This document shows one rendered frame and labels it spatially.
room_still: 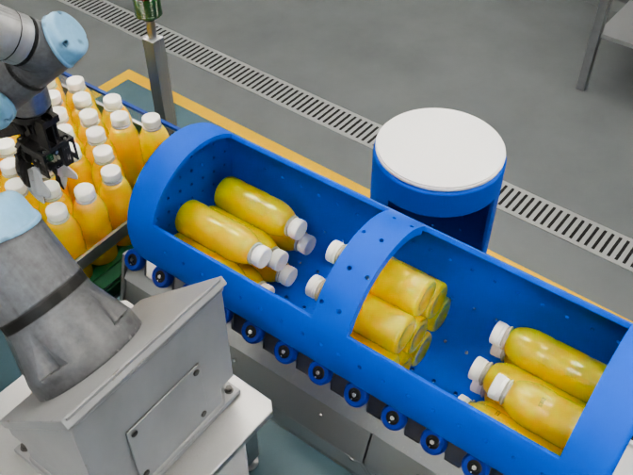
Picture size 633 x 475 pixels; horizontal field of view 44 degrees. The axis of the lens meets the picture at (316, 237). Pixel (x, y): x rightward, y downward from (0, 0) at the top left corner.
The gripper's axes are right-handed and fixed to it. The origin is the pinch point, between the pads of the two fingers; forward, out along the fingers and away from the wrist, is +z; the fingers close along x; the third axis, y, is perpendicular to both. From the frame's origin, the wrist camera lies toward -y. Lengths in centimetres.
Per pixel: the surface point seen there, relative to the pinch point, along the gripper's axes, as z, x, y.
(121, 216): 8.7, 8.5, 8.8
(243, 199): -4.2, 16.6, 35.2
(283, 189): -0.1, 26.5, 36.4
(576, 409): -6, 9, 102
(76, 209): 2.8, 0.8, 5.9
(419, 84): 107, 217, -36
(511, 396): -5, 6, 94
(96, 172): 3.2, 10.9, 0.2
